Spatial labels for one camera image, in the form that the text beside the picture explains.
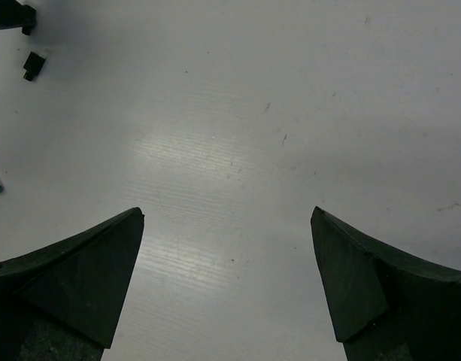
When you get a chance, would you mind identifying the black pen cap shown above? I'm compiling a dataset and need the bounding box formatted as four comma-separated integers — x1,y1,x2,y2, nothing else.
23,52,46,81

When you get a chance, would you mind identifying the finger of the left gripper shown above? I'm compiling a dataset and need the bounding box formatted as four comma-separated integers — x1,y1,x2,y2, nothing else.
0,0,37,35

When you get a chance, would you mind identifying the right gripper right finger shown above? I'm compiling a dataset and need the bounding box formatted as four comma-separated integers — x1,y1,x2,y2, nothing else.
311,208,461,360

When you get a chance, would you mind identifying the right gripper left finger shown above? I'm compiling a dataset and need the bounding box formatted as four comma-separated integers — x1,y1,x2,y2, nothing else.
0,208,144,360

